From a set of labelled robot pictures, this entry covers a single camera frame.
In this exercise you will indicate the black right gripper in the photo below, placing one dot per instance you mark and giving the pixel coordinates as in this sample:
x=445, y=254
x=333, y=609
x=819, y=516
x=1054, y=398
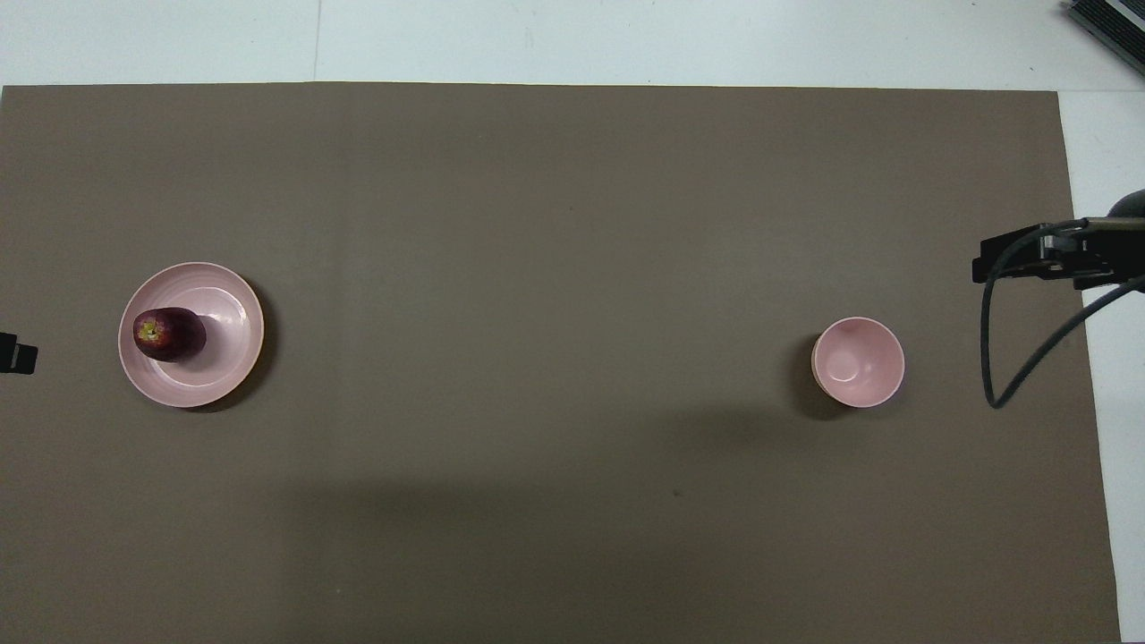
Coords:
x=1109, y=255

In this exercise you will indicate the dark red apple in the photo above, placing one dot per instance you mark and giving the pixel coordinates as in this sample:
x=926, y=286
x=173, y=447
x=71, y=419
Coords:
x=174, y=335

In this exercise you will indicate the pink bowl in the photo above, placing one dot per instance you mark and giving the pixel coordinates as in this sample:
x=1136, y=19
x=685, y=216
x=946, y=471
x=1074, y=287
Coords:
x=859, y=365

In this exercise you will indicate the pink plate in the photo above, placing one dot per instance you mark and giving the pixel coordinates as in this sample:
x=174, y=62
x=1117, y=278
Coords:
x=215, y=358

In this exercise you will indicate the grey ribbed device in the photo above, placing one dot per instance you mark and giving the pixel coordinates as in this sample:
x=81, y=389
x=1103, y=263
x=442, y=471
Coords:
x=1114, y=20

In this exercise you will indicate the brown table mat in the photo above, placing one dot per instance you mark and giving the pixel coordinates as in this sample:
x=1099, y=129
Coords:
x=555, y=358

